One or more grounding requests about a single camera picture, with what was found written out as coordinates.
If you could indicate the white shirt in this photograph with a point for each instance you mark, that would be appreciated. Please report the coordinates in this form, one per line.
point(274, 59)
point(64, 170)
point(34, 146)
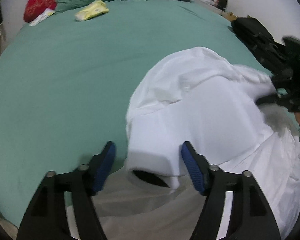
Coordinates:
point(198, 96)

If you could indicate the red pillow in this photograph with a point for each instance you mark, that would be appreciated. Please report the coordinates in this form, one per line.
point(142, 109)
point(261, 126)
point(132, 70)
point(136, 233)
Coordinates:
point(36, 7)

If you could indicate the black clothes pile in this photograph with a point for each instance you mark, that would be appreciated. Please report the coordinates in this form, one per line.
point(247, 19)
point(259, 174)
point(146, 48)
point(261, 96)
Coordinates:
point(279, 59)

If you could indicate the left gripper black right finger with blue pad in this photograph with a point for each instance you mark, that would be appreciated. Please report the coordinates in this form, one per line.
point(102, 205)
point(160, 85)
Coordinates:
point(237, 197)

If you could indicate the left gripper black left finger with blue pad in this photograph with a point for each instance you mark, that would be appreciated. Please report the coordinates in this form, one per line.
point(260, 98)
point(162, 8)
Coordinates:
point(46, 217)

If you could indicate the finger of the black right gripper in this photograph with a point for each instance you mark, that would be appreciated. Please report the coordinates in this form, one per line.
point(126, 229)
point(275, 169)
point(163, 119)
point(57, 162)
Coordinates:
point(273, 98)

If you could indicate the white paper packet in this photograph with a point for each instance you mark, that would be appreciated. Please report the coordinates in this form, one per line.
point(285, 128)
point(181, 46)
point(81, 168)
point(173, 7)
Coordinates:
point(44, 15)

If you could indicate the green bed sheet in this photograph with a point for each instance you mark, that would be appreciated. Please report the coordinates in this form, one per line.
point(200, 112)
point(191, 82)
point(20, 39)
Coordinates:
point(65, 85)

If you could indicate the small dark box on floor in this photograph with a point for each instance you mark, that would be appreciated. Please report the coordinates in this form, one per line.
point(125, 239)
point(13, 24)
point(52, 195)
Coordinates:
point(219, 4)

